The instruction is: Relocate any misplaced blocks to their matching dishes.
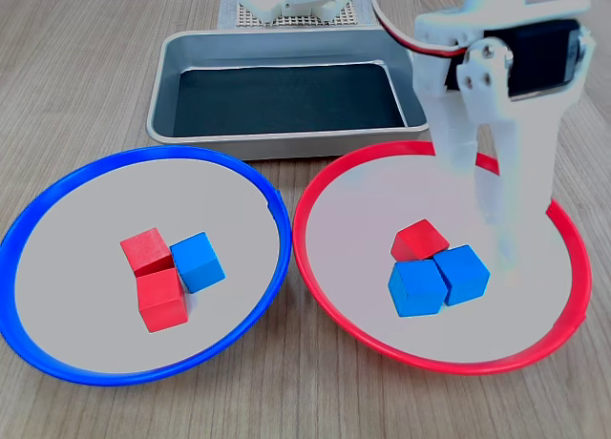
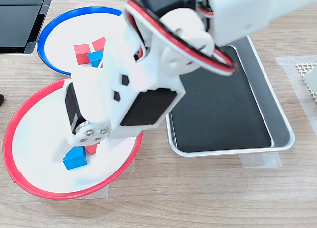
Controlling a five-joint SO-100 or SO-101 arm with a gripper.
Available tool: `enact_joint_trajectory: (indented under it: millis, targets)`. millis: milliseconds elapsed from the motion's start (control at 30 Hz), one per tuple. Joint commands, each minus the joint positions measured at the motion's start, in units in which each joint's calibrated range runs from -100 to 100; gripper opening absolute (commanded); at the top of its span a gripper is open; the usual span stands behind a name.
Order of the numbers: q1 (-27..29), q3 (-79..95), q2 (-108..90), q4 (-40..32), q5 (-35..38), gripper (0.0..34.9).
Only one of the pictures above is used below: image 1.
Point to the steel tray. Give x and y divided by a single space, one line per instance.
286 145

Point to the red wooden cube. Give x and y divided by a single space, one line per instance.
160 298
420 238
143 248

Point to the blue wooden cube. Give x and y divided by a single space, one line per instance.
198 262
415 288
463 274

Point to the red-rimmed white plate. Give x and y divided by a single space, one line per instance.
358 267

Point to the blue-rimmed white plate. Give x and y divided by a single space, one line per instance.
71 267

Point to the black mat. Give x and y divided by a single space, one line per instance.
286 100

